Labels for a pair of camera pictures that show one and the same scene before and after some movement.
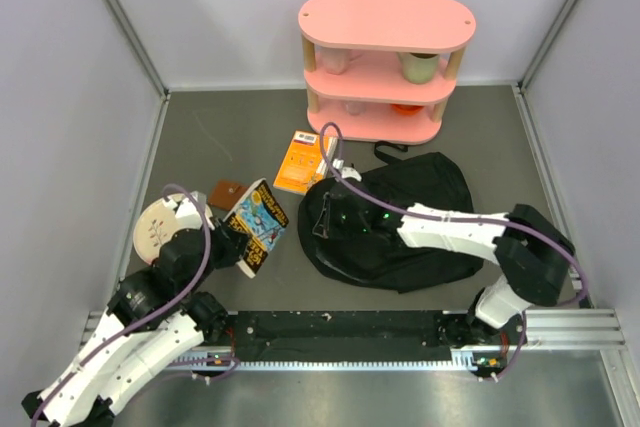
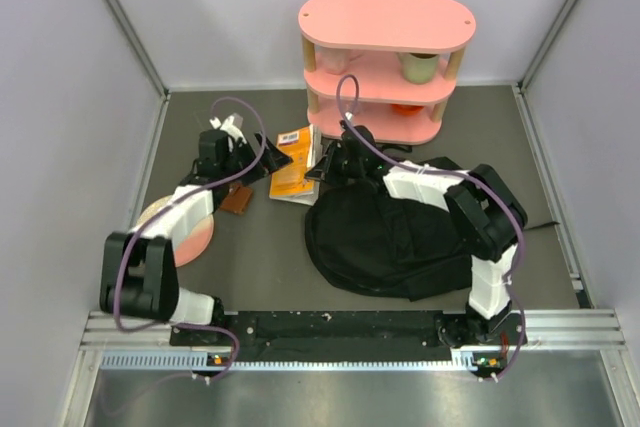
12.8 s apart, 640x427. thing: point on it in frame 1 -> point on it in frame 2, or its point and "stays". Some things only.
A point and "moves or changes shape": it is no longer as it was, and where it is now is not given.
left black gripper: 233,243 -> 271,160
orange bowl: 406,110 stays
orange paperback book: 304,162 moves or changes shape
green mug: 418,67 stays
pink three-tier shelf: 381,66 stays
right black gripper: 326,227 -> 324,169
